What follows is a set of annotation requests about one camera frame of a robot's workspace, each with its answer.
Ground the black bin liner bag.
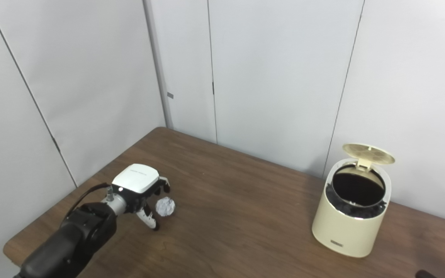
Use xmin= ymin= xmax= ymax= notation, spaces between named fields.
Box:
xmin=325 ymin=181 xmax=387 ymax=220

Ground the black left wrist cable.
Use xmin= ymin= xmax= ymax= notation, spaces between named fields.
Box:
xmin=66 ymin=183 xmax=114 ymax=217

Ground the cream-colored bin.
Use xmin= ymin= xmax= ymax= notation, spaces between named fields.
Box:
xmin=311 ymin=144 xmax=396 ymax=258

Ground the white paper ball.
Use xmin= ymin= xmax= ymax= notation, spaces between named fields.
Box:
xmin=156 ymin=197 xmax=176 ymax=217

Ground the round cream bin lid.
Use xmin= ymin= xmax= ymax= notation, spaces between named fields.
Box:
xmin=342 ymin=144 xmax=396 ymax=170

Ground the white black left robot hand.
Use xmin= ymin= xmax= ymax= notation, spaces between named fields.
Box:
xmin=111 ymin=164 xmax=171 ymax=231

